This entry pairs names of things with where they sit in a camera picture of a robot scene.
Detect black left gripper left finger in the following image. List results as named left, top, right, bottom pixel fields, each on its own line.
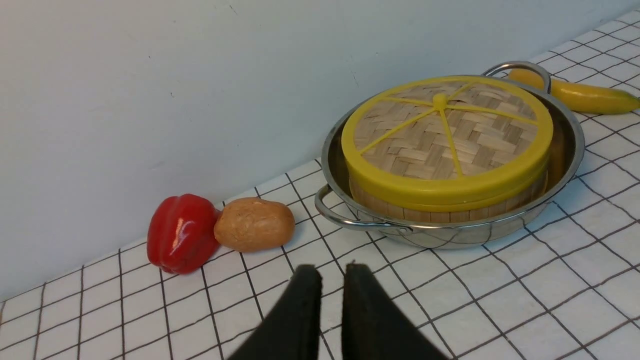
left=229, top=265, right=322, bottom=360

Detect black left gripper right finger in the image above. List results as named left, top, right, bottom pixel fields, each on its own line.
left=342, top=263, right=447, bottom=360

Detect yellow bamboo steamer lid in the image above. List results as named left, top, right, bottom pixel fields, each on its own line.
left=341, top=75, right=554, bottom=207

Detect yellow bamboo steamer basket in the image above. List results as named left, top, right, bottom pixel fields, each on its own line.
left=349, top=170, right=549, bottom=224

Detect stainless steel pot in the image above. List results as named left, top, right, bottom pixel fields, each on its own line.
left=314, top=61, right=585, bottom=249

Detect brown potato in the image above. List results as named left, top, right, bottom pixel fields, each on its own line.
left=214, top=197, right=296, bottom=253

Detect red bell pepper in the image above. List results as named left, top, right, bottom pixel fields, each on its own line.
left=146, top=193, right=222, bottom=275

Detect white black grid tablecloth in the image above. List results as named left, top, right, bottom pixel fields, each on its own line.
left=0, top=111, right=640, bottom=360

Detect yellow banana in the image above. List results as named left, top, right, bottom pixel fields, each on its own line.
left=503, top=68, right=640, bottom=116

